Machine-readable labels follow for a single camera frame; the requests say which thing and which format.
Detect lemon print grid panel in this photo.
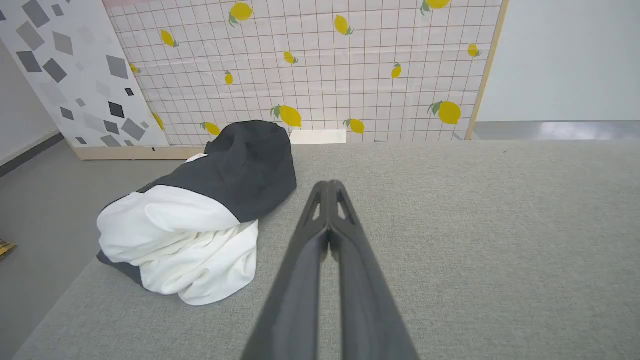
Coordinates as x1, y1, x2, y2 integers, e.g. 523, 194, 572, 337
102, 0, 511, 148

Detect grey terrazzo pattern panel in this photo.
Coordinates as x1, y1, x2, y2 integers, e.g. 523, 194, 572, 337
0, 0, 206, 161

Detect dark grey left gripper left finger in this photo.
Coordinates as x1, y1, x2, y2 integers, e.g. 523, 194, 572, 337
241, 181, 330, 360

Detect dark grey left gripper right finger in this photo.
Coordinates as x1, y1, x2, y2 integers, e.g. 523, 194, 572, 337
329, 180, 420, 360

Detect white shirt with black sleeves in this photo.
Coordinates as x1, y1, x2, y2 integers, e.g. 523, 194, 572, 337
96, 120, 298, 307

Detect white rectangular box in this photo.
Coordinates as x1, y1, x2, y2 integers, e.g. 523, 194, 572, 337
289, 129, 348, 146

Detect grey fabric sofa seat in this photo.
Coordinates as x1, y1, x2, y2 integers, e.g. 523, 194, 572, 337
12, 140, 640, 360

